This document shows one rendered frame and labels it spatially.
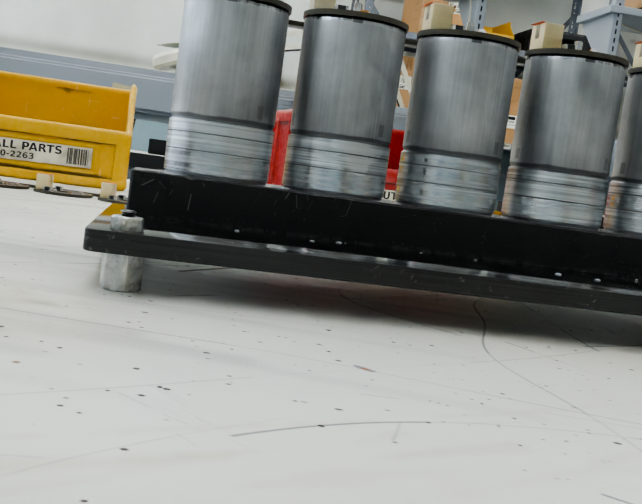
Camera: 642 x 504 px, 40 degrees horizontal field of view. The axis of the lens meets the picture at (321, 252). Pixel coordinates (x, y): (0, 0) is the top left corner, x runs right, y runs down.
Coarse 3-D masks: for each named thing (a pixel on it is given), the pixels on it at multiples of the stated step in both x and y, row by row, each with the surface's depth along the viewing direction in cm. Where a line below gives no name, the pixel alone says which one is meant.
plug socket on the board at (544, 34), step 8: (536, 24) 22; (544, 24) 21; (552, 24) 21; (560, 24) 21; (536, 32) 22; (544, 32) 21; (552, 32) 21; (560, 32) 21; (536, 40) 22; (544, 40) 21; (552, 40) 21; (560, 40) 21; (536, 48) 22
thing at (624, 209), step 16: (640, 80) 22; (640, 96) 22; (624, 112) 23; (640, 112) 22; (624, 128) 22; (640, 128) 22; (624, 144) 22; (640, 144) 22; (624, 160) 22; (640, 160) 22; (624, 176) 22; (640, 176) 22; (608, 192) 23; (624, 192) 22; (640, 192) 22; (608, 208) 23; (624, 208) 22; (640, 208) 22; (608, 224) 23; (624, 224) 22; (640, 224) 22
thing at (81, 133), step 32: (0, 96) 56; (32, 96) 57; (64, 96) 57; (96, 96) 57; (128, 96) 58; (0, 128) 45; (32, 128) 46; (64, 128) 46; (96, 128) 47; (128, 128) 48; (0, 160) 46; (32, 160) 46; (64, 160) 46; (96, 160) 47; (128, 160) 47
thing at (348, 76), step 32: (320, 32) 20; (352, 32) 20; (384, 32) 20; (320, 64) 20; (352, 64) 20; (384, 64) 20; (320, 96) 20; (352, 96) 20; (384, 96) 20; (320, 128) 20; (352, 128) 20; (384, 128) 21; (288, 160) 21; (320, 160) 20; (352, 160) 20; (384, 160) 21; (320, 192) 20; (352, 192) 20
